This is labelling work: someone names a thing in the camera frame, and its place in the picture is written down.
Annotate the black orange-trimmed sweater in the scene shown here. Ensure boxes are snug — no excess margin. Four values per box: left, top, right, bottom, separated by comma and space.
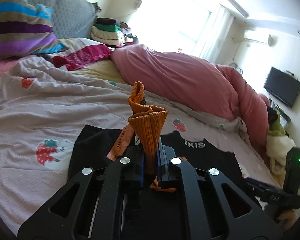
68, 82, 243, 191

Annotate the stack of folded clothes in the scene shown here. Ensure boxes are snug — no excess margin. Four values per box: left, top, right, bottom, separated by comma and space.
90, 17, 139, 48

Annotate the right hand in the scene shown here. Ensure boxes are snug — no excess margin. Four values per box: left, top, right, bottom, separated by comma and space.
277, 210, 297, 232

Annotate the cream and green plush pile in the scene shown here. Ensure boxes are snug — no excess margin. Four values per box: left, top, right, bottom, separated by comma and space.
266, 107, 296, 184

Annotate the pink rolled comforter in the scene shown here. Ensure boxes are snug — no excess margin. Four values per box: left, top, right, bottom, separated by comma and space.
111, 44, 269, 154

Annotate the yellow bed sheet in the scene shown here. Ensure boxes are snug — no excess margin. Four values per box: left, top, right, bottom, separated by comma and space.
71, 60, 126, 83

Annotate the strawberry print beige duvet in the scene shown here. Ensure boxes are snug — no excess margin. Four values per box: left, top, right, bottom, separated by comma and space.
0, 56, 281, 235

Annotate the magenta patterned blanket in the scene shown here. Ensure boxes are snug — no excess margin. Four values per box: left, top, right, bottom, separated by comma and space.
51, 44, 111, 71

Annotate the grey quilted headboard cushion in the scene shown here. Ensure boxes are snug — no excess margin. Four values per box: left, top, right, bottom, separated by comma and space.
27, 0, 101, 38

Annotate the white air conditioner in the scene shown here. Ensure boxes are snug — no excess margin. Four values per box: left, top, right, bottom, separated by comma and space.
243, 30, 274, 47

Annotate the striped colourful pillow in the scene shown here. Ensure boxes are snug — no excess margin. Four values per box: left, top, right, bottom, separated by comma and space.
0, 0, 67, 61

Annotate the black wall television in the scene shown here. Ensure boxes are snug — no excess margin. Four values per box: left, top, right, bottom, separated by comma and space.
264, 67, 300, 108

